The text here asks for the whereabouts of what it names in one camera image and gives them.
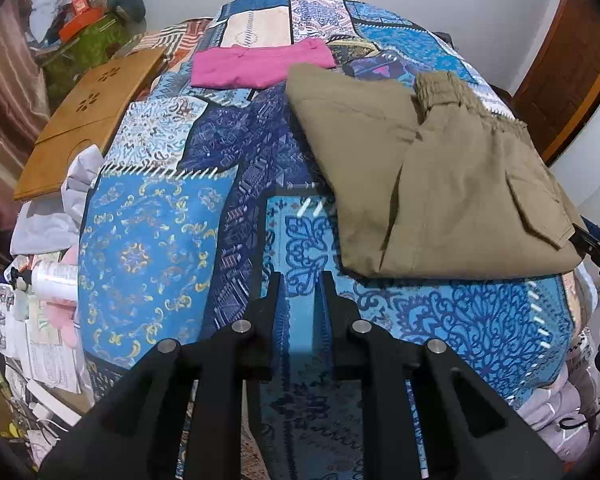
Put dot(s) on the khaki pants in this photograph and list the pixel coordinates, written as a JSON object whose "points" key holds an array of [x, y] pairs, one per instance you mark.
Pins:
{"points": [[450, 180]]}

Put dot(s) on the brown wooden door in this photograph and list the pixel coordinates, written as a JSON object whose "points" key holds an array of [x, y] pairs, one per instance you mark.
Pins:
{"points": [[565, 70]]}

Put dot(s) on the pile of papers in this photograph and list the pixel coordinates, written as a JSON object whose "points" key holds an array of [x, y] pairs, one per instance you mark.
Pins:
{"points": [[35, 355]]}

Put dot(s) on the striped brown curtain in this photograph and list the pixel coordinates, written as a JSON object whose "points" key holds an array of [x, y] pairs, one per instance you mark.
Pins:
{"points": [[5, 90]]}

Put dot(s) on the striped orange white cloth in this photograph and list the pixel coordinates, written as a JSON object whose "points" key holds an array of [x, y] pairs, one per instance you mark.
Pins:
{"points": [[172, 40]]}

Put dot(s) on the green basket with clutter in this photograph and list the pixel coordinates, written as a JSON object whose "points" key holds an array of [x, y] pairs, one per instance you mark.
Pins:
{"points": [[95, 45]]}

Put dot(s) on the white bottle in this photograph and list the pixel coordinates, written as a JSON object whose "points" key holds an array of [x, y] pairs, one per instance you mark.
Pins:
{"points": [[55, 279]]}

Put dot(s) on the wooden lap desk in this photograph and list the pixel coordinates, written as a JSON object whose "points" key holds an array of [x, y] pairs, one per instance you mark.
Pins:
{"points": [[90, 115]]}

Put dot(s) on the pink cloth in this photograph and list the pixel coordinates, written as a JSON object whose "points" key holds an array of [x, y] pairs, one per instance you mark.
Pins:
{"points": [[62, 320]]}

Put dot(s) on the white grey cloth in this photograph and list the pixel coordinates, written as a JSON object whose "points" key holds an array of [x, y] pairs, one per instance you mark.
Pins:
{"points": [[55, 210]]}

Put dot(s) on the pink garment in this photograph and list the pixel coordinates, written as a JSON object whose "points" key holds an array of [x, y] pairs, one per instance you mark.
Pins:
{"points": [[260, 62]]}

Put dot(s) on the blue patchwork blanket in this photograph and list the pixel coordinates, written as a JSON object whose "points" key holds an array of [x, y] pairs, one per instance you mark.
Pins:
{"points": [[230, 220]]}

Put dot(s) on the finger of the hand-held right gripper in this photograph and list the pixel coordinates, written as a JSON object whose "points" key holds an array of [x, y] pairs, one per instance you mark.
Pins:
{"points": [[587, 240]]}

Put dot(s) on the white plastic bag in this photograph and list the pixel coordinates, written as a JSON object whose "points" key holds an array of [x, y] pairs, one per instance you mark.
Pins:
{"points": [[50, 7]]}

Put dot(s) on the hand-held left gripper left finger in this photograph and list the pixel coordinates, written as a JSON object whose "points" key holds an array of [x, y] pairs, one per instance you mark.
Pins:
{"points": [[272, 305]]}

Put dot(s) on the orange box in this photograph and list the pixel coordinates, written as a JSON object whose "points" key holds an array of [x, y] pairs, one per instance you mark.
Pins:
{"points": [[77, 22]]}

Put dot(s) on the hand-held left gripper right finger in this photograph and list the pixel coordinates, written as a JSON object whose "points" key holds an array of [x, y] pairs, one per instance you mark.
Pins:
{"points": [[330, 305]]}

